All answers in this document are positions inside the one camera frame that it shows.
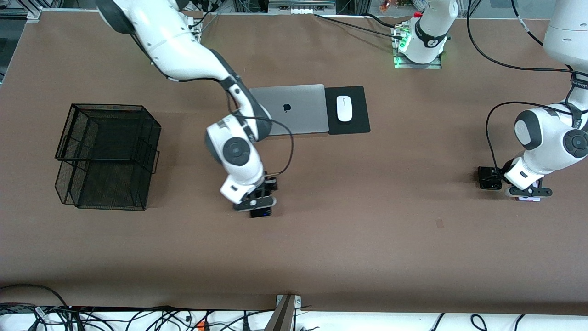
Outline white power strip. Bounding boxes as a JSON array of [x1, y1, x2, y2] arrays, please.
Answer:
[[269, 0, 336, 14]]

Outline aluminium frame profile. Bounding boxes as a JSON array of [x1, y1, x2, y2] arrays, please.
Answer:
[[0, 6, 43, 22]]

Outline black cable across table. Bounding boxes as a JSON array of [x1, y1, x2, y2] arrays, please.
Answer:
[[314, 13, 405, 37]]

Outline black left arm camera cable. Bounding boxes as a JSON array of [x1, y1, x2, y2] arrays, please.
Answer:
[[466, 0, 588, 171]]

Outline black looped floor cable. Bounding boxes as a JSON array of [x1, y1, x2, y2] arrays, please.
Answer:
[[0, 284, 69, 308]]

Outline black flip phone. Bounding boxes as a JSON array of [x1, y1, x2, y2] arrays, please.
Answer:
[[477, 166, 503, 191]]

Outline silver closed laptop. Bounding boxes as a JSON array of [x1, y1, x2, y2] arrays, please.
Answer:
[[248, 84, 330, 137]]

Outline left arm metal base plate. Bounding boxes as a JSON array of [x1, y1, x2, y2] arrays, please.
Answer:
[[393, 23, 443, 69]]

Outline tangled black floor cables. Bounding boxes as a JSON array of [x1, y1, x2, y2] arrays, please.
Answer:
[[0, 303, 276, 331]]

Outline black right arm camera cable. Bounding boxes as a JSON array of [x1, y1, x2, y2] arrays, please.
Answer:
[[230, 78, 294, 180]]

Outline aluminium camera mount post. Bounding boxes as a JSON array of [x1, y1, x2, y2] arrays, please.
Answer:
[[264, 294, 302, 331]]

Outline black mouse pad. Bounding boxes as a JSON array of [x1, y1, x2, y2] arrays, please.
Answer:
[[324, 86, 371, 136]]

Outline black wire mesh tray organizer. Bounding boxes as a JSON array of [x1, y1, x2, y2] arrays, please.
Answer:
[[54, 103, 162, 211]]

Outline white computer mouse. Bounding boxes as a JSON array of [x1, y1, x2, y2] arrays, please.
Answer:
[[336, 95, 353, 122]]

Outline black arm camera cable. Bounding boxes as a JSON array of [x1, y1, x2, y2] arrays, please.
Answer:
[[466, 0, 588, 171], [230, 78, 294, 180]]

